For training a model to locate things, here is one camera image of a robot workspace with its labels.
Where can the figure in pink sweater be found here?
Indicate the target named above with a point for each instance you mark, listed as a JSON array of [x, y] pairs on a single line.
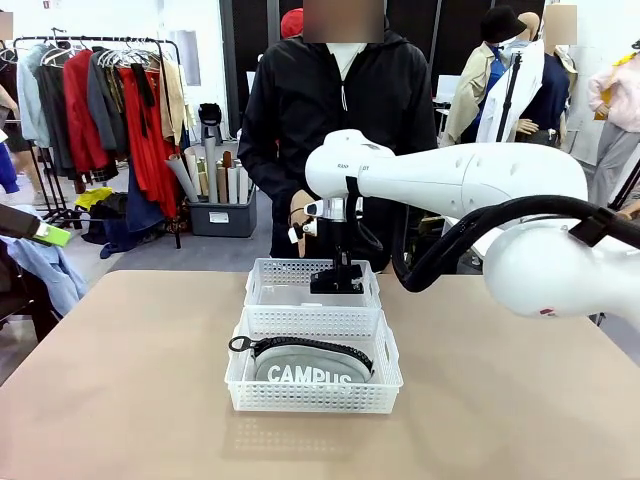
[[620, 95]]

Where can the pale grey-blue jacket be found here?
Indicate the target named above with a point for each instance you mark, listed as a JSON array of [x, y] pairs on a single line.
[[30, 100]]

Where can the mannequin in beige coat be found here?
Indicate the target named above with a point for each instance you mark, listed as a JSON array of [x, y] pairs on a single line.
[[467, 100]]

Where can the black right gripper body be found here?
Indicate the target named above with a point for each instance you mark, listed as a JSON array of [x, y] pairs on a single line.
[[342, 235]]

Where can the mannequin in white coat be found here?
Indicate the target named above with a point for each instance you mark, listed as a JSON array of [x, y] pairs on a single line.
[[527, 85]]

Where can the person in black jacket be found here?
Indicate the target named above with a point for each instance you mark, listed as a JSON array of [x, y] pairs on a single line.
[[300, 125]]

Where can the figure in navy top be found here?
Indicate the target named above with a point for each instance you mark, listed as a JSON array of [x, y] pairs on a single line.
[[555, 95]]

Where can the charcoal garment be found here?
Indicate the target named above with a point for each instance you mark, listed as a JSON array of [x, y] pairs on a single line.
[[102, 110]]

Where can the brown paper roll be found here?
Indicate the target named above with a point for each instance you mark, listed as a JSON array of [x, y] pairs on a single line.
[[227, 161]]

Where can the black object on pedestal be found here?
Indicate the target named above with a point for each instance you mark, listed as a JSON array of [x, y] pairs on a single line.
[[210, 120]]

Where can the black clothes pile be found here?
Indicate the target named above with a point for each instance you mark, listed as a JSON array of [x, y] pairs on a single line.
[[110, 222]]

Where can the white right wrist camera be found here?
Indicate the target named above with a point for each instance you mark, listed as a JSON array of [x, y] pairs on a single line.
[[311, 209]]

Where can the blue denim garment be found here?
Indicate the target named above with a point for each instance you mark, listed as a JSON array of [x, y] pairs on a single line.
[[140, 210]]

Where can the grey storage bin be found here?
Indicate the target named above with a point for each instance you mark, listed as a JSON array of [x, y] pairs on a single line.
[[225, 220]]

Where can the red dress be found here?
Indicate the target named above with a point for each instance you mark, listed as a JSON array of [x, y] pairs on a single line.
[[150, 160]]

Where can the cream paper roll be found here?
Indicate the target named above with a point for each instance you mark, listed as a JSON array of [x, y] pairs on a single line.
[[192, 165]]

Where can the white perforated plastic basket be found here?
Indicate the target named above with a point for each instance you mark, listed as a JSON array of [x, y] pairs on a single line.
[[280, 272], [310, 400]]

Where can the black stapler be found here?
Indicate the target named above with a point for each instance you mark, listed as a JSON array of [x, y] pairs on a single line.
[[330, 285]]

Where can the yellow garment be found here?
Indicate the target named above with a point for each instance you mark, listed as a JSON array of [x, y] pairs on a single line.
[[95, 197]]

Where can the person's right forearm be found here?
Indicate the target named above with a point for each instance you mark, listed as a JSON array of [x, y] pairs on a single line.
[[265, 185]]

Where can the grey paper roll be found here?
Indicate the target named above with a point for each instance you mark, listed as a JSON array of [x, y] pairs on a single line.
[[182, 177]]

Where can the black bucket hat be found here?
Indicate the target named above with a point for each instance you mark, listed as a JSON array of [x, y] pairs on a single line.
[[500, 25]]

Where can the red jacket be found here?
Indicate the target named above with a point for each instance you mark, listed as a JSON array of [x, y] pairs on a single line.
[[82, 115]]

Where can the person's right hand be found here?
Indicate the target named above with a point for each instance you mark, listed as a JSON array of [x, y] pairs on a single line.
[[300, 198]]

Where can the tall grey tube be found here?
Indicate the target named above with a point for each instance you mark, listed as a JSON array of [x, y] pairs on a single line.
[[211, 170]]

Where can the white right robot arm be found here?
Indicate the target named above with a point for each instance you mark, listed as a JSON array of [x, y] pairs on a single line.
[[450, 175]]

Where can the grey CAMPUS zipper pouch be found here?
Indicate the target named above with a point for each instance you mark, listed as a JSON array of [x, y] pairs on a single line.
[[300, 360]]

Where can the red cap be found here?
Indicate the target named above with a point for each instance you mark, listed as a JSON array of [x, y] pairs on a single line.
[[292, 22]]

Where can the white square sticker label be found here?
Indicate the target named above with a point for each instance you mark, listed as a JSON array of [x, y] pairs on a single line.
[[311, 303]]

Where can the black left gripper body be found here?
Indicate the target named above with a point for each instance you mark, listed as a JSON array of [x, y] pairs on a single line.
[[17, 222]]

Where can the black tripod pole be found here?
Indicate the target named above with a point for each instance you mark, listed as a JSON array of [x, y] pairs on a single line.
[[507, 105]]

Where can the dark grey garment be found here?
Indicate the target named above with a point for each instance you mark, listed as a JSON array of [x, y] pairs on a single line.
[[52, 120]]

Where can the light blue shirt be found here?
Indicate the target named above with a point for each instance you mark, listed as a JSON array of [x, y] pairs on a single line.
[[45, 265]]

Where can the black slanted pole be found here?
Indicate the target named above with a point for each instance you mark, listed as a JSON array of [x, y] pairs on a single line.
[[626, 187]]

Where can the white board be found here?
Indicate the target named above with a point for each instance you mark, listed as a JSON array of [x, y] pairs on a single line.
[[447, 90]]

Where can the beige garment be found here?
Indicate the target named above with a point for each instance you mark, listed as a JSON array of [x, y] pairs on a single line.
[[172, 100]]

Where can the black clothes rack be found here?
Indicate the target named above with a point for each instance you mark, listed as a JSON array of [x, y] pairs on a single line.
[[178, 150]]

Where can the black chair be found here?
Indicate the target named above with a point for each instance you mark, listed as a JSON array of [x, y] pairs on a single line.
[[20, 305]]

